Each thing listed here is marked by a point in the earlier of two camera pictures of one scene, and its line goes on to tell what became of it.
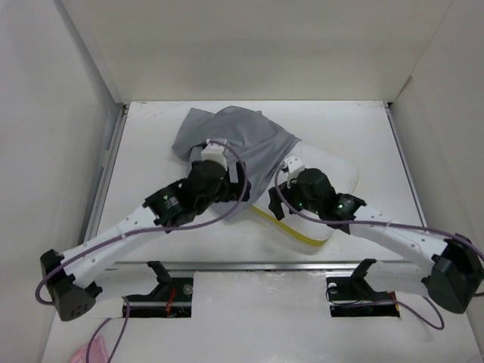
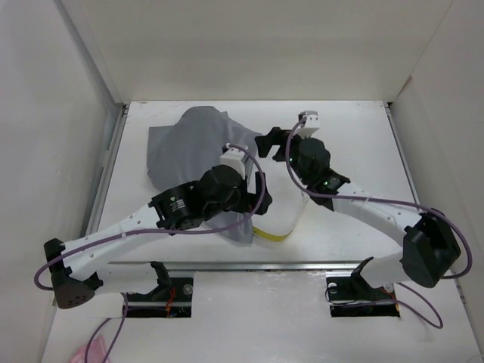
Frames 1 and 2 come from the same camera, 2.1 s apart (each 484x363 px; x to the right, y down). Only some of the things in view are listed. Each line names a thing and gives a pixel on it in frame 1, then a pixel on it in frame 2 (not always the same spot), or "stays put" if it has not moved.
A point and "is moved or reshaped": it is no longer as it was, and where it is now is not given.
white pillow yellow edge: x=343 y=175 -> x=289 y=202
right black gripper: x=287 y=193 -> x=277 y=136
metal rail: x=265 y=265 stays put
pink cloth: x=97 y=352 stays put
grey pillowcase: x=260 y=144 is moved or reshaped
